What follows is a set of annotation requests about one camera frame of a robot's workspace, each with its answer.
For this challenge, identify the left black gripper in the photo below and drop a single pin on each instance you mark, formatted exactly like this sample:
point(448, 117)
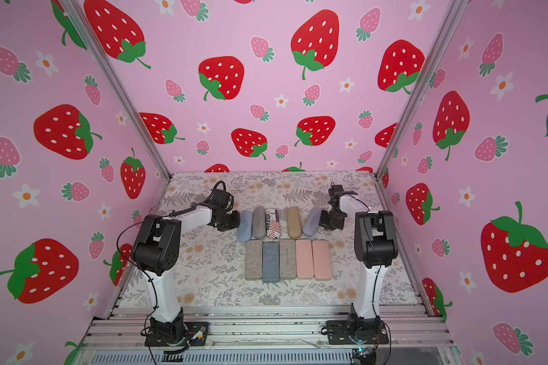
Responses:
point(236, 223)

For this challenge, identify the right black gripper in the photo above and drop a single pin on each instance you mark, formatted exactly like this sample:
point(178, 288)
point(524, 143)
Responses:
point(330, 219)

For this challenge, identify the grey case tan interior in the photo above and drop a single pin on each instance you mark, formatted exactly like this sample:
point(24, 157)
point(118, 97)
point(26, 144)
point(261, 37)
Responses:
point(312, 222)

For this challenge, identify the light blue case white glasses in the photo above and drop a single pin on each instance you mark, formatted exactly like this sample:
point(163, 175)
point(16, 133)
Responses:
point(244, 231)

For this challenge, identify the olive glasses case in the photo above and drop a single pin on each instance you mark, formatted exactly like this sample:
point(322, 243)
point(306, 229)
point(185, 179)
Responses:
point(294, 223)

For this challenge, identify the pink case round glasses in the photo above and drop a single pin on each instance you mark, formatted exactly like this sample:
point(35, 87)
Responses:
point(322, 260)

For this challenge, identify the pink case black glasses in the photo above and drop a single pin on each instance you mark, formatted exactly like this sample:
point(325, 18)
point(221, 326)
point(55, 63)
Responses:
point(304, 259)

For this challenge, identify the grey case with red glasses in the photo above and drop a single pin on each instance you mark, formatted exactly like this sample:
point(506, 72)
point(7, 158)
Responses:
point(287, 259)

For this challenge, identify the grey case mint interior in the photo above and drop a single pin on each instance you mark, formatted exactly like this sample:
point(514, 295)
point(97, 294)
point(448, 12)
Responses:
point(253, 269)

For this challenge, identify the blue-grey case purple glasses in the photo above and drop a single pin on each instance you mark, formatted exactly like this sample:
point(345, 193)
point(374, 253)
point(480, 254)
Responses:
point(270, 262)

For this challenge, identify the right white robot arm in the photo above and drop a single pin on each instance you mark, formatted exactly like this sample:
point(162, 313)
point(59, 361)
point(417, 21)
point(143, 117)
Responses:
point(375, 245)

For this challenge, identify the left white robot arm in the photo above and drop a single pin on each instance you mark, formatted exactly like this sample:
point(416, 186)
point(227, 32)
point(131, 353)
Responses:
point(157, 248)

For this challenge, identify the floral table mat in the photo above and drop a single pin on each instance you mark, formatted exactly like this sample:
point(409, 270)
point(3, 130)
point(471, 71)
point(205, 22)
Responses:
point(210, 268)

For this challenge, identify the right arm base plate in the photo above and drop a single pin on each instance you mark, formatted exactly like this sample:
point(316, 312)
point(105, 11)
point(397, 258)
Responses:
point(364, 332)

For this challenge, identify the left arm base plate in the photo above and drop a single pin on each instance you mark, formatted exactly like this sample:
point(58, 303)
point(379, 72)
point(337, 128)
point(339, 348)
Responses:
point(179, 334)

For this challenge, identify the aluminium rail frame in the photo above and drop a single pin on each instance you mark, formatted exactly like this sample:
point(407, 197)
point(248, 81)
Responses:
point(270, 335)

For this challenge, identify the electronics board with cables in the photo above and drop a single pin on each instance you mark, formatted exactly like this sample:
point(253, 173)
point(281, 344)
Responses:
point(363, 356)

